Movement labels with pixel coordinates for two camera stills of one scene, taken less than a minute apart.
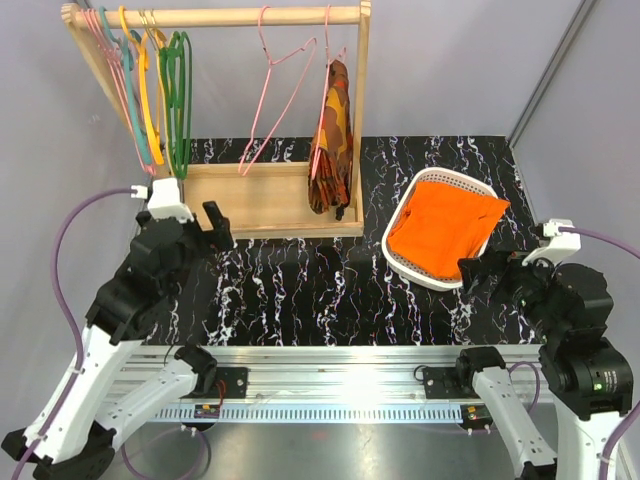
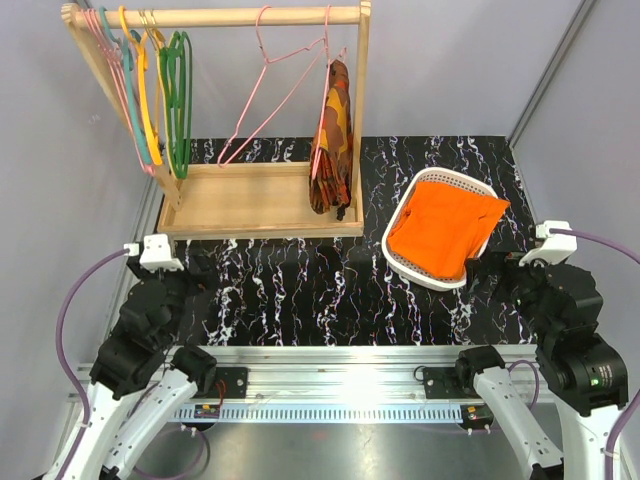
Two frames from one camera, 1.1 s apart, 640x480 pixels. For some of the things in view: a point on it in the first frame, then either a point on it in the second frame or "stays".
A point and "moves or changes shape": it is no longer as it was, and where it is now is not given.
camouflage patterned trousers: (331, 163) stays
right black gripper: (475, 269) stays
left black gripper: (219, 237) -> (208, 278)
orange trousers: (434, 226) stays
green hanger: (180, 87) stays
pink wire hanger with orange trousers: (283, 77) moves or changes shape
